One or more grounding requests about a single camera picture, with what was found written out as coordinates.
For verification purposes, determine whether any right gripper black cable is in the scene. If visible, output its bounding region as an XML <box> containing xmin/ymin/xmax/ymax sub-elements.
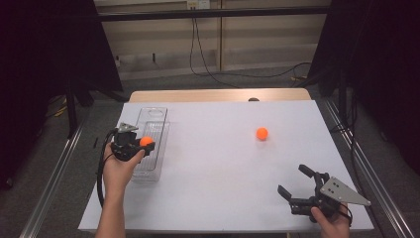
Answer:
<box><xmin>338</xmin><ymin>202</ymin><xmax>354</xmax><ymax>228</ymax></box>

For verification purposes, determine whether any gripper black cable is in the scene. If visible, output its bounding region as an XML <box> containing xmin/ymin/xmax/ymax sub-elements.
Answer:
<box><xmin>96</xmin><ymin>128</ymin><xmax>119</xmax><ymax>208</ymax></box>
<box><xmin>338</xmin><ymin>202</ymin><xmax>354</xmax><ymax>228</ymax></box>

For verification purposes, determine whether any metal floor rail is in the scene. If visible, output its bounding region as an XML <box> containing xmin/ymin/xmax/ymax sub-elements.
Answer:
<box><xmin>19</xmin><ymin>122</ymin><xmax>85</xmax><ymax>238</ymax></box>
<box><xmin>325</xmin><ymin>98</ymin><xmax>416</xmax><ymax>238</ymax></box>

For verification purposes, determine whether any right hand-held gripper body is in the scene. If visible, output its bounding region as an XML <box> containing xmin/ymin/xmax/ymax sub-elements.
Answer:
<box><xmin>288</xmin><ymin>172</ymin><xmax>372</xmax><ymax>223</ymax></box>

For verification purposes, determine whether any black wall cable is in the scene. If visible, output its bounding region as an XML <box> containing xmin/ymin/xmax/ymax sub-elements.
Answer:
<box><xmin>189</xmin><ymin>18</ymin><xmax>242</xmax><ymax>89</ymax></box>
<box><xmin>194</xmin><ymin>18</ymin><xmax>313</xmax><ymax>80</ymax></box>

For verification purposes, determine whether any person's right hand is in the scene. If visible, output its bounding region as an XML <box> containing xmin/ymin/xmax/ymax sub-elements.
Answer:
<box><xmin>310</xmin><ymin>202</ymin><xmax>353</xmax><ymax>238</ymax></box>

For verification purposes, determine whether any white wall outlet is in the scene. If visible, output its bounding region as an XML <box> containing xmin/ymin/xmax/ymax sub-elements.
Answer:
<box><xmin>186</xmin><ymin>0</ymin><xmax>211</xmax><ymax>10</ymax></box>

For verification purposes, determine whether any white board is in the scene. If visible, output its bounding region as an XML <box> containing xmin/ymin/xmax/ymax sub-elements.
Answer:
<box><xmin>77</xmin><ymin>99</ymin><xmax>375</xmax><ymax>232</ymax></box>

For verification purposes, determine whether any black floor cable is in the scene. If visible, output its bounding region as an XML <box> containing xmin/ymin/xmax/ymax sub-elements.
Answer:
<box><xmin>330</xmin><ymin>88</ymin><xmax>365</xmax><ymax>196</ymax></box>

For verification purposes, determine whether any black curtain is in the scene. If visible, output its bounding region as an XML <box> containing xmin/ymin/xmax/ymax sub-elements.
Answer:
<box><xmin>308</xmin><ymin>0</ymin><xmax>420</xmax><ymax>177</ymax></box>
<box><xmin>0</xmin><ymin>0</ymin><xmax>124</xmax><ymax>190</ymax></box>

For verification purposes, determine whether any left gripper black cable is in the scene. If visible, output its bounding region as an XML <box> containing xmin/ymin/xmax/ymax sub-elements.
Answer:
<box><xmin>96</xmin><ymin>128</ymin><xmax>119</xmax><ymax>208</ymax></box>

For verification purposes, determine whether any black stand leg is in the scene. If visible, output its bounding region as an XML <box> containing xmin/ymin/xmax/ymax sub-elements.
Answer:
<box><xmin>65</xmin><ymin>88</ymin><xmax>79</xmax><ymax>139</ymax></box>

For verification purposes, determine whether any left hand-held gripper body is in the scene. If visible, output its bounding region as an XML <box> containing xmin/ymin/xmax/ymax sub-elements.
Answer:
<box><xmin>110</xmin><ymin>122</ymin><xmax>147</xmax><ymax>163</ymax></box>

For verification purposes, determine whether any person's left hand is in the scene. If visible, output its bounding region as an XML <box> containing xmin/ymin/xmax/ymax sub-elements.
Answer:
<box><xmin>102</xmin><ymin>142</ymin><xmax>146</xmax><ymax>199</ymax></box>

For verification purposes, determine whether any clear plastic container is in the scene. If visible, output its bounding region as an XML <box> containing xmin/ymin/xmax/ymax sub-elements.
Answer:
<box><xmin>122</xmin><ymin>106</ymin><xmax>171</xmax><ymax>183</ymax></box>

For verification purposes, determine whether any black horizontal bar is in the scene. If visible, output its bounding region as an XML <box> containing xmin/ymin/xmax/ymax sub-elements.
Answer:
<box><xmin>97</xmin><ymin>5</ymin><xmax>331</xmax><ymax>23</ymax></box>

